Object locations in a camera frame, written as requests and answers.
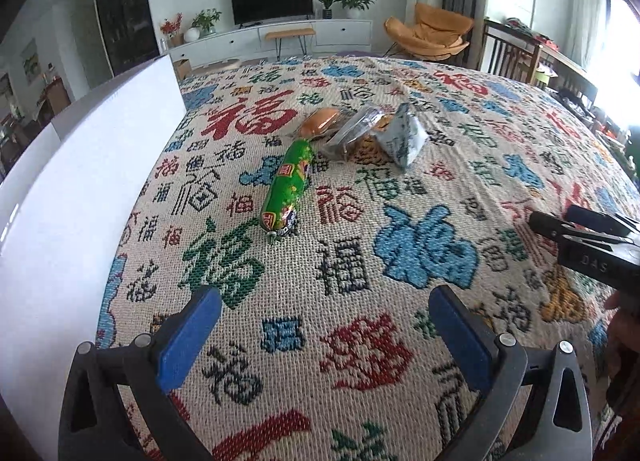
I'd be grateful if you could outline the orange bread roll packet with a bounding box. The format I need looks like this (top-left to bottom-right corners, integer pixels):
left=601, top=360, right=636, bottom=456
left=296, top=108, right=342, bottom=140

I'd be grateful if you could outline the right hand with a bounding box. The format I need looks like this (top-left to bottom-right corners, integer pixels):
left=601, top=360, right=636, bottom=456
left=604, top=291, right=640, bottom=379

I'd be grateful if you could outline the grey triangular snack bag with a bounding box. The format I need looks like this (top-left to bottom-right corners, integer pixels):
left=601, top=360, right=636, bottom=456
left=374, top=102, right=427, bottom=169

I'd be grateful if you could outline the dark wooden chair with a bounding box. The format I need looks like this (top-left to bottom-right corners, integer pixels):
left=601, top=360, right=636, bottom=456
left=477, top=19, right=541, bottom=85

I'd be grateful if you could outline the white storage box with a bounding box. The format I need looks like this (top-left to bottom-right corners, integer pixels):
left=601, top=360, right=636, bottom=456
left=1, top=56, right=186, bottom=460

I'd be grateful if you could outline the orange lounge chair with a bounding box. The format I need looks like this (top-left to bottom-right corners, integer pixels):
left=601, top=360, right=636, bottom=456
left=384, top=2, right=474, bottom=61

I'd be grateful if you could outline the patterned woven tablecloth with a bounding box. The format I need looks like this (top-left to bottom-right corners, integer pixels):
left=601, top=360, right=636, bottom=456
left=96, top=57, right=639, bottom=460

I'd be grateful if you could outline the green sausage snack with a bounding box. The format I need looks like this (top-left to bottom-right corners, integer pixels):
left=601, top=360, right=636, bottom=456
left=259, top=138, right=314, bottom=243

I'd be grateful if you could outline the white tv cabinet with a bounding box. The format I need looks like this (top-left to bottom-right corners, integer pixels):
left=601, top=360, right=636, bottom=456
left=169, top=19, right=372, bottom=68

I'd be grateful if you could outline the green potted plant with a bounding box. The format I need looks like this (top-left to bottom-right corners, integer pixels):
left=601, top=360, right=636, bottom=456
left=336, top=0, right=376, bottom=20

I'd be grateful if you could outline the small potted plant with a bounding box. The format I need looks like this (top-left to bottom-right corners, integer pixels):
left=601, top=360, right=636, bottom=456
left=319, top=0, right=334, bottom=20

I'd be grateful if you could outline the small wooden bench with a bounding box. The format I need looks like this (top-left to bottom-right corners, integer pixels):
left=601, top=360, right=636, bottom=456
left=265, top=28, right=316, bottom=60

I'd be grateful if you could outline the cardboard box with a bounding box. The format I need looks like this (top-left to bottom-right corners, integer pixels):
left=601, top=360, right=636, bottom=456
left=172, top=58, right=192, bottom=82

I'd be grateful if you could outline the red flower arrangement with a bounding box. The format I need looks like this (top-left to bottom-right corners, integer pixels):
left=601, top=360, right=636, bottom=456
left=160, top=12, right=182, bottom=47

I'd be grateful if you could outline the plant in white vase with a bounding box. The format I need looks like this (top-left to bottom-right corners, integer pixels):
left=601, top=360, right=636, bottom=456
left=183, top=8, right=221, bottom=43

